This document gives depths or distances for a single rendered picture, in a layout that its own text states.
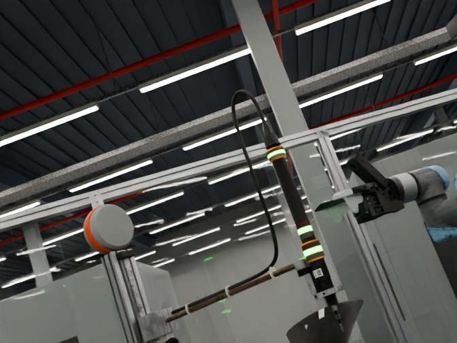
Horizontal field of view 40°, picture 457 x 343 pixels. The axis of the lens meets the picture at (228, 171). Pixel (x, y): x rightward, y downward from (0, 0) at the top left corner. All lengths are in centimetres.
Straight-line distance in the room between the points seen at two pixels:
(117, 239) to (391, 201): 86
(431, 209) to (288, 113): 451
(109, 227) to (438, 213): 98
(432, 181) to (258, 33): 488
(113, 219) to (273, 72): 439
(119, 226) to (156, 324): 35
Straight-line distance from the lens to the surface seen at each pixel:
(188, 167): 221
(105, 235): 197
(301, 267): 148
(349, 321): 159
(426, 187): 166
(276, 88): 617
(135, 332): 194
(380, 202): 156
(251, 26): 645
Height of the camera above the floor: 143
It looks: 14 degrees up
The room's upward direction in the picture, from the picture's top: 20 degrees counter-clockwise
